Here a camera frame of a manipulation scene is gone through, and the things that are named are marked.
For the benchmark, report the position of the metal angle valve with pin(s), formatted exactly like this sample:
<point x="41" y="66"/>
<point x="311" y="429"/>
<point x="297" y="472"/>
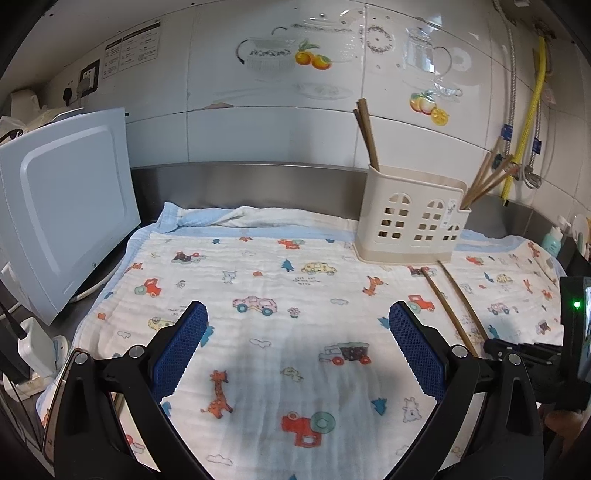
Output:
<point x="532" y="177"/>

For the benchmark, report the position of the white wall notice label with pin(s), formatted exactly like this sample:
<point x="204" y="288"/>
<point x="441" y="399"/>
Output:
<point x="131" y="50"/>

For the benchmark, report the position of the cartoon printed blanket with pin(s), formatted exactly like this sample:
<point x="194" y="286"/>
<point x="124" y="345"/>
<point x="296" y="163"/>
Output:
<point x="277" y="332"/>

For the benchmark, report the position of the person's right hand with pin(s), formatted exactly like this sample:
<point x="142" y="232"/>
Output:
<point x="561" y="421"/>

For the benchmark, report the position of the white power adapter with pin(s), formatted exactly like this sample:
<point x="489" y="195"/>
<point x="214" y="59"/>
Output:
<point x="34" y="346"/>

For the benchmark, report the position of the beige plastic utensil holder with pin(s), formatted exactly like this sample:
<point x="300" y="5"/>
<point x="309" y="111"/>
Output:
<point x="406" y="217"/>

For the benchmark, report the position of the teal bottle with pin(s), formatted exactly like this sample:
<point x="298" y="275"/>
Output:
<point x="551" y="242"/>

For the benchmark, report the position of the white microwave oven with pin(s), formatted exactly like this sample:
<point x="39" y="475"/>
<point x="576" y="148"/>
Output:
<point x="60" y="207"/>

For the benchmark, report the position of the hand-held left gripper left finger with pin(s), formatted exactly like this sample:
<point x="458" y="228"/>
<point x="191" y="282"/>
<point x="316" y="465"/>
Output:
<point x="180" y="350"/>

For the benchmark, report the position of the wall power socket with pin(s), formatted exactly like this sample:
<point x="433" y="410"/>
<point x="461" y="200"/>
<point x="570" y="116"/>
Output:
<point x="90" y="74"/>

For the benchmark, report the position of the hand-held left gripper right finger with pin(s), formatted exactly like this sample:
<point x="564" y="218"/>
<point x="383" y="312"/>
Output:
<point x="415" y="350"/>

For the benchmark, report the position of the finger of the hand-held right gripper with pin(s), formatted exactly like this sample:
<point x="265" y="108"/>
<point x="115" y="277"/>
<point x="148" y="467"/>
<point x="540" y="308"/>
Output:
<point x="531" y="348"/>
<point x="545" y="383"/>

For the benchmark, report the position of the white plastic bag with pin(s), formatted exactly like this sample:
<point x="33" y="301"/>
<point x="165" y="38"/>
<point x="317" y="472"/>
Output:
<point x="27" y="115"/>

